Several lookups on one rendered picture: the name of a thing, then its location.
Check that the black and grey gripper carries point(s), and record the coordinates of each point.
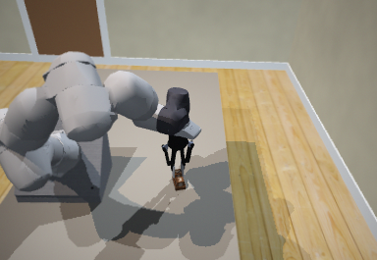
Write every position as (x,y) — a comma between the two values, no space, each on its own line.
(177,147)

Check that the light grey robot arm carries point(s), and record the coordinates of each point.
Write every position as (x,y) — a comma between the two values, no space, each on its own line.
(73,90)

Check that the brown cube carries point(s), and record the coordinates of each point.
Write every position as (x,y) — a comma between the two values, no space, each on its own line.
(179,181)
(178,173)

